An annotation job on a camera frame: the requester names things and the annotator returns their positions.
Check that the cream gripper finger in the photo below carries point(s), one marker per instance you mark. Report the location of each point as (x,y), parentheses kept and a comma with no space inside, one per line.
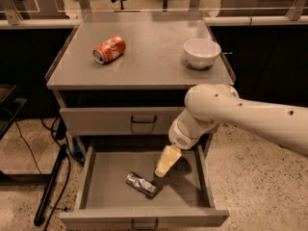
(170,155)

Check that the silver blue redbull can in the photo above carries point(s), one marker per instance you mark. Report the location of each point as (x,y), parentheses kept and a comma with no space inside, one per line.
(141,184)

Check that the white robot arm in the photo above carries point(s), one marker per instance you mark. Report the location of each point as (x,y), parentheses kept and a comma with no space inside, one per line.
(207,106)

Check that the open middle grey drawer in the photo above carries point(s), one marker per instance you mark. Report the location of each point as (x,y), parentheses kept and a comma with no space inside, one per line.
(105,201)

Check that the closed upper grey drawer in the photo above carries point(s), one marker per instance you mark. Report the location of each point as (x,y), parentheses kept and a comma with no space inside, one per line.
(117,121)

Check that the grey drawer cabinet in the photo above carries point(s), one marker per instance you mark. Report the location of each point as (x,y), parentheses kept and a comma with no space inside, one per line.
(152,71)

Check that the orange soda can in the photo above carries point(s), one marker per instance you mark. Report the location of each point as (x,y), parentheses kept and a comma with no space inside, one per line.
(109,50)

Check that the white ceramic bowl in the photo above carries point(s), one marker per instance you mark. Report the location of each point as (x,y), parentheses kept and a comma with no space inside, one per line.
(201,52)

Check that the black floor bar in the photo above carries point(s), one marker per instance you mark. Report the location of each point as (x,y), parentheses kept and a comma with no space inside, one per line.
(39,217)

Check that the black upper drawer handle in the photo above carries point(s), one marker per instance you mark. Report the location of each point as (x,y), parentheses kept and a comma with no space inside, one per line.
(143,119)

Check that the black drawer handle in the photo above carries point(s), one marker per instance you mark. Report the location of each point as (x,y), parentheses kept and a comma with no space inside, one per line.
(144,226)
(143,119)

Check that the black middle drawer handle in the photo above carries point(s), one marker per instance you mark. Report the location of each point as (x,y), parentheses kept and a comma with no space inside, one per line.
(144,226)

